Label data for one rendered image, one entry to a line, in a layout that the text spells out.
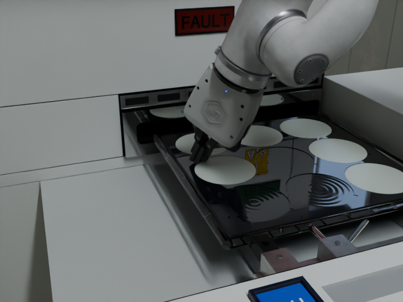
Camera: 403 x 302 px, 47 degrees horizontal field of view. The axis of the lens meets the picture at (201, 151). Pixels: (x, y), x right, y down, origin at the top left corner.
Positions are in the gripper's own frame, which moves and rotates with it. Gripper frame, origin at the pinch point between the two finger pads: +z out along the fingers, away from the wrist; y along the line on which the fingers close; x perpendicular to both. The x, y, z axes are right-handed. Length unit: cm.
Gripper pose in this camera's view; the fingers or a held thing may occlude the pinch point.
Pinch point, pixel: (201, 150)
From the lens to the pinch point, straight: 77.9
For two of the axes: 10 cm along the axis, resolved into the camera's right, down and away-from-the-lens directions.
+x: 5.3, -3.7, 7.7
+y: 7.7, 5.9, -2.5
